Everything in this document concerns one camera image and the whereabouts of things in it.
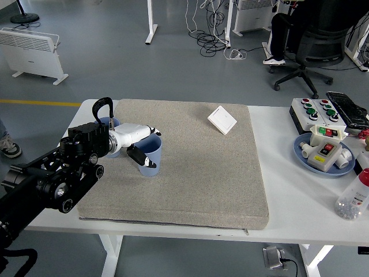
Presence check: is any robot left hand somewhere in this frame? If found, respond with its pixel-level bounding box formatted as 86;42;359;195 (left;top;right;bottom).
114;123;163;169

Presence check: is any blue ribbed cup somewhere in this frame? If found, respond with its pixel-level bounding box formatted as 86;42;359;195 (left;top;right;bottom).
135;134;164;177
95;116;121;159

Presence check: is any white push-button control box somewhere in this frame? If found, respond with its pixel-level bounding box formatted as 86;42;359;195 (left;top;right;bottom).
289;98;329;135
313;99;348;132

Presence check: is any grey-brown mat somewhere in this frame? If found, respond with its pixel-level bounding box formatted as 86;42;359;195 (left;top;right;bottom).
77;98;270;231

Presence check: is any white desk leg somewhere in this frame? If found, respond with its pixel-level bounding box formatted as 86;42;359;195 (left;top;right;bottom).
145;0;159;45
223;0;235;48
261;27;275;60

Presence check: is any person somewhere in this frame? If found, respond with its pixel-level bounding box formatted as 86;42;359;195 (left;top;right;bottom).
262;0;326;66
0;119;23;159

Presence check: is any white panel heater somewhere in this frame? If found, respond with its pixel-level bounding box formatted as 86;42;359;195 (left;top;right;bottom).
232;0;277;37
0;27;69;86

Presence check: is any black fan stand base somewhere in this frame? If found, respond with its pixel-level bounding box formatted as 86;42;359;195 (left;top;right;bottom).
10;0;40;24

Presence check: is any blue plate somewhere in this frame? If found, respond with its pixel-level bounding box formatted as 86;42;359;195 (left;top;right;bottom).
293;133;357;177

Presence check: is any white table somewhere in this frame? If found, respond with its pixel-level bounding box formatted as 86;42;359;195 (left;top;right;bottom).
16;99;369;277

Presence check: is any white pipe fitting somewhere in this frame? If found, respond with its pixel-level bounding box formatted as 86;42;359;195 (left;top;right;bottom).
299;141;315;160
334;147;354;170

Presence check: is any silver foot pedal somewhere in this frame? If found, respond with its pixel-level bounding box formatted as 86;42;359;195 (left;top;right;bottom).
262;245;288;271

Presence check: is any black office chair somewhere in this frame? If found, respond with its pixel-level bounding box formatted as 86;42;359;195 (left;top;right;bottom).
268;11;357;99

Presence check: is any black plastic-wrapped object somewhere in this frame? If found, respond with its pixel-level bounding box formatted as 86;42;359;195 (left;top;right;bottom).
326;91;369;129

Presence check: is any clear red-capped bead bottle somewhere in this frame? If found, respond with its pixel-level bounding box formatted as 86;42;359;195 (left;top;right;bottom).
334;167;369;222

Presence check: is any white desk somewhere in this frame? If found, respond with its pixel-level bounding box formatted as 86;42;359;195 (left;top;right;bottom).
344;11;369;73

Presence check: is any white wall switch plate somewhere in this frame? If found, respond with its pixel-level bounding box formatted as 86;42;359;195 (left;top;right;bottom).
207;105;238;136

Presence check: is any black cable bundle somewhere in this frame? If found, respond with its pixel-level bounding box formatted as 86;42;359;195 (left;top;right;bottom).
195;0;269;57

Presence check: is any white cable with plug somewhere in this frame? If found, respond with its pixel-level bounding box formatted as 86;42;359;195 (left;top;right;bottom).
223;48;248;61

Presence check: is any white red-green switch box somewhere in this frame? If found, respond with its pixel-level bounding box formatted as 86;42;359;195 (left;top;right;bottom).
310;125;347;147

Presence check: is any grey red-button switch box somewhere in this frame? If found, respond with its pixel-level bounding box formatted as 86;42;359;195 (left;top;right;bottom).
306;138;343;173

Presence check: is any black pedal cable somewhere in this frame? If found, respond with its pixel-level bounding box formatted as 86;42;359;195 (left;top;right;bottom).
281;258;299;277

